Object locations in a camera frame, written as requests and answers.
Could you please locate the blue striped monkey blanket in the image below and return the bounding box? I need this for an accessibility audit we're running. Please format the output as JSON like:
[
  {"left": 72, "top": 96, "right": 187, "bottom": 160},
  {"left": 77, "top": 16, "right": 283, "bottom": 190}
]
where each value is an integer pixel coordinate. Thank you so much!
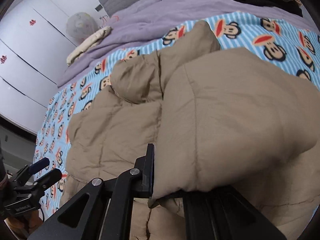
[{"left": 34, "top": 12, "right": 319, "bottom": 171}]

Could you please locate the beige puffer jacket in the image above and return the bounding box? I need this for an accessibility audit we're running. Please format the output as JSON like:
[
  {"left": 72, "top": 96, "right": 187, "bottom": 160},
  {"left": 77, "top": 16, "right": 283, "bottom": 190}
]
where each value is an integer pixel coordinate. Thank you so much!
[{"left": 60, "top": 21, "right": 319, "bottom": 239}]

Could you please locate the person's left hand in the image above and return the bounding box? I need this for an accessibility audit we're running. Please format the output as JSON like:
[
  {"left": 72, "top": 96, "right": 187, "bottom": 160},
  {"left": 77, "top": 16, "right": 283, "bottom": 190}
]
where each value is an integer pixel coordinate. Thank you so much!
[{"left": 5, "top": 210, "right": 43, "bottom": 239}]

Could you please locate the cream folded garment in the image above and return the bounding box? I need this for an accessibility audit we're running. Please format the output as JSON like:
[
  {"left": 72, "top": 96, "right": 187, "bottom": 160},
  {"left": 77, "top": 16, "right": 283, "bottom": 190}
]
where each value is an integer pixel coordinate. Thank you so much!
[{"left": 66, "top": 25, "right": 112, "bottom": 66}]

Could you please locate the purple duvet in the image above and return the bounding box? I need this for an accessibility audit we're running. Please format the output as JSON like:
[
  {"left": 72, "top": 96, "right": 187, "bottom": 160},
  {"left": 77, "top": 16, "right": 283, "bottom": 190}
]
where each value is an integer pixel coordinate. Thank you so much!
[{"left": 57, "top": 0, "right": 319, "bottom": 89}]

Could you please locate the white wardrobe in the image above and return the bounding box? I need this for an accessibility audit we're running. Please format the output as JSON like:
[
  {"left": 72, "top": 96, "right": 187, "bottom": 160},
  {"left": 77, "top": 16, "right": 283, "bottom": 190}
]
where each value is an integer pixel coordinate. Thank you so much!
[{"left": 1, "top": 0, "right": 76, "bottom": 133}]

